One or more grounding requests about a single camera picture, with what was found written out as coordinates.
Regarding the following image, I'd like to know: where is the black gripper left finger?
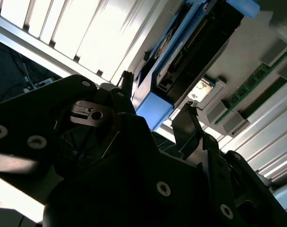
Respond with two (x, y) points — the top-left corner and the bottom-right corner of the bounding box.
(0, 70), (179, 209)

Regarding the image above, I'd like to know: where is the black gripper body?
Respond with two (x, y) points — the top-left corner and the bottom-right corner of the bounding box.
(43, 141), (219, 227)

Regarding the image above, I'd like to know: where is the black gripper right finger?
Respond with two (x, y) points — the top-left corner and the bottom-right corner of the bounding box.
(171, 101), (287, 227)

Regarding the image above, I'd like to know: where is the hard disk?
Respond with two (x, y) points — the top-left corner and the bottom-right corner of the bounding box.
(135, 0), (261, 131)

